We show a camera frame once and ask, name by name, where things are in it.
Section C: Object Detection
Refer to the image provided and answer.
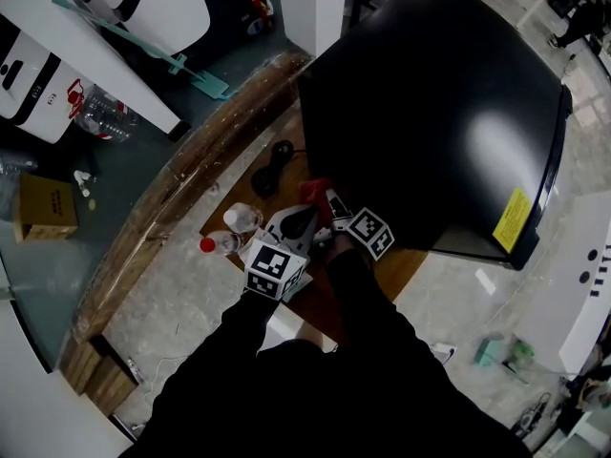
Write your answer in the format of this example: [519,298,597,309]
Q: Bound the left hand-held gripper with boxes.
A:
[243,203,321,301]

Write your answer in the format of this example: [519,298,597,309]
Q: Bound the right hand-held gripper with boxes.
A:
[325,188,396,261]

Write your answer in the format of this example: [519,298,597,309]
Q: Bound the pink cleaning cloth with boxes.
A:
[298,177,335,226]

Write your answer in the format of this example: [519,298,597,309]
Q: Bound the black mini fridge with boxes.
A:
[296,0,574,271]

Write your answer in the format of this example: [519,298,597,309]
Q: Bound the person's left forearm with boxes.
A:
[152,291,287,428]

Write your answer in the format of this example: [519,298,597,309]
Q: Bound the person's right forearm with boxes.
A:
[326,234,459,381]

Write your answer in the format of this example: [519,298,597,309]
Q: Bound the clear bottle with white cap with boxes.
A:
[222,202,263,234]

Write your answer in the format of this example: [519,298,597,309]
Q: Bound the clear bottle with red cap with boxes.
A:
[199,230,244,257]

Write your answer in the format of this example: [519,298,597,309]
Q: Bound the wooden table with black legs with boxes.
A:
[199,112,431,347]

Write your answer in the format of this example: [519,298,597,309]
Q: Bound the person's body in black clothing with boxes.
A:
[118,336,531,458]

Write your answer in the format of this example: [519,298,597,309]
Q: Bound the teal dustpan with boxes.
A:
[474,334,536,381]

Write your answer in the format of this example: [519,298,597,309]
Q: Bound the large clear water jug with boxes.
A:
[66,78,142,143]

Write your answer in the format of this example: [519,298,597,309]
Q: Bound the large white and black machine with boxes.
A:
[61,0,276,56]

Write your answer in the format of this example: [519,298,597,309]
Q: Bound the white cabinet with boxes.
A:
[515,193,611,376]

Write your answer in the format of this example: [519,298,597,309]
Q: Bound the brown cardboard box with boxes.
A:
[12,172,80,245]

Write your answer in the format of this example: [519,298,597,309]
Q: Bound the wooden steps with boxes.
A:
[59,336,139,417]

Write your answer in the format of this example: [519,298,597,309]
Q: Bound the plastic-wrapped grey appliance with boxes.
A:
[0,153,39,219]

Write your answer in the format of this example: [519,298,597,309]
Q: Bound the white service robot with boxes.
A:
[0,14,95,145]

